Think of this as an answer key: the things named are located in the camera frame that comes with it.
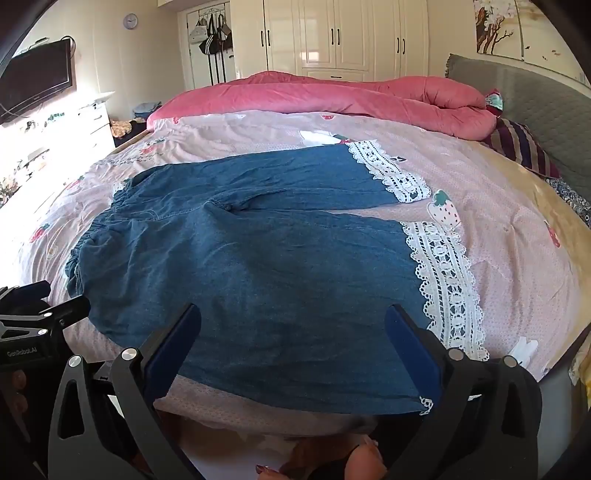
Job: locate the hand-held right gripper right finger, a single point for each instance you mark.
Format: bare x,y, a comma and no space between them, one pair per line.
412,350

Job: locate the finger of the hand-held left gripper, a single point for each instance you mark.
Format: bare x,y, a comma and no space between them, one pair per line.
69,310

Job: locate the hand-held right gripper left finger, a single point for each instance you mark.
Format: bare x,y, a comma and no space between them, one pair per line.
173,346

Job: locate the blue denim pants lace trim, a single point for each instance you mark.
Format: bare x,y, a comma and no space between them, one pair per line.
277,272

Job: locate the person's left hand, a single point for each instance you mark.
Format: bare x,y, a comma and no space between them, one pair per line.
16,387

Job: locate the person's right hand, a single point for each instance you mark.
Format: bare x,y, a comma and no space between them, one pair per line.
355,461

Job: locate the pink strawberry printed blanket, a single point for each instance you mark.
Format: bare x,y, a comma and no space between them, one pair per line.
489,258

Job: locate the white dresser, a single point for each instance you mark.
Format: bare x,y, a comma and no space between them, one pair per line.
87,124

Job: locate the yellow floral cloth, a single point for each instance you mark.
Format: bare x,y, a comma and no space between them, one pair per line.
121,127

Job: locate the pile of folded blue clothes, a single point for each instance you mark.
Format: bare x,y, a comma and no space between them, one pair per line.
144,109

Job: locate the dark floral pillow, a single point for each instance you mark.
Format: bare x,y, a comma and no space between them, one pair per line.
572,196

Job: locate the striped pillow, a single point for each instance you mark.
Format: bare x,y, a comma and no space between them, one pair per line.
519,143

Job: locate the black flat television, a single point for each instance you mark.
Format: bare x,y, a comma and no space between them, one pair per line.
37,78

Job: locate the small teal patterned cloth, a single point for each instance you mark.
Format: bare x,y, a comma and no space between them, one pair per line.
494,100

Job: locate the pink quilt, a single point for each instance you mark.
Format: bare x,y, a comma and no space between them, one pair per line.
323,94

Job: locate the white door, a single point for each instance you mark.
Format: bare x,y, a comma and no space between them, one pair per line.
203,69

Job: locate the grey padded headboard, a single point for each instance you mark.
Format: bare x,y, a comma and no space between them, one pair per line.
545,106

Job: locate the black hanging bag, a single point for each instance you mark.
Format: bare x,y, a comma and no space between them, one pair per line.
211,42

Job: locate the white hanging bag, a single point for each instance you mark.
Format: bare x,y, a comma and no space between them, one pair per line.
199,31

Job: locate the grey hanging bag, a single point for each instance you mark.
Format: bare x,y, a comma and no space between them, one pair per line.
226,32

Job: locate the cream wardrobe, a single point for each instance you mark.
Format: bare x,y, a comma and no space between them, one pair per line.
341,37

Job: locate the round wall clock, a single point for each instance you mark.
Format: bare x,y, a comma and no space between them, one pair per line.
130,20

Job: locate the blossom wall painting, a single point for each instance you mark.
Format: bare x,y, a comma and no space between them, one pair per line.
521,27

